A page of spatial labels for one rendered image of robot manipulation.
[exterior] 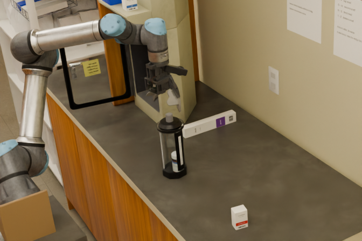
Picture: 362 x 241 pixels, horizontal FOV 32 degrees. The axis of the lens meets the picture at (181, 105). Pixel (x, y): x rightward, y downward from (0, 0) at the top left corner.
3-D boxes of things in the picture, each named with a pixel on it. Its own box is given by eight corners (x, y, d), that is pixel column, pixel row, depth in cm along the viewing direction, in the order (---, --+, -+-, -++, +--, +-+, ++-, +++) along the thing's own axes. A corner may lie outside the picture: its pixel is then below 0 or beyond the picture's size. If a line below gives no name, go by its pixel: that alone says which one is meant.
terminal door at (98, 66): (131, 97, 310) (121, 20, 292) (70, 111, 302) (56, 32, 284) (131, 97, 310) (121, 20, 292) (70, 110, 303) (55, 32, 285)
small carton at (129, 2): (133, 6, 270) (131, -8, 267) (138, 8, 266) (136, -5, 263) (122, 8, 268) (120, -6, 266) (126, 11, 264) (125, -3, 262)
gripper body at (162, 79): (145, 91, 237) (141, 62, 231) (162, 83, 242) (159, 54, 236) (159, 97, 231) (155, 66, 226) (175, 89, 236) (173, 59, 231)
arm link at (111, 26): (-5, 29, 228) (118, 4, 213) (13, 35, 239) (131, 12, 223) (-3, 61, 227) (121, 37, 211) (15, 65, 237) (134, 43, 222)
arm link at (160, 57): (158, 43, 234) (173, 48, 229) (160, 55, 236) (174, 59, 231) (143, 50, 230) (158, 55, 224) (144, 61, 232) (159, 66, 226)
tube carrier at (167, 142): (193, 169, 254) (189, 122, 245) (174, 180, 248) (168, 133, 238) (175, 160, 262) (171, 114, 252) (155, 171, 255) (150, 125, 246)
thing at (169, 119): (187, 127, 246) (185, 112, 243) (169, 136, 240) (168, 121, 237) (171, 120, 252) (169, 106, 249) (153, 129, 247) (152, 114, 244)
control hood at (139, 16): (123, 14, 293) (120, -7, 288) (154, 33, 267) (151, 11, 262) (100, 20, 288) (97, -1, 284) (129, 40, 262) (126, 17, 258)
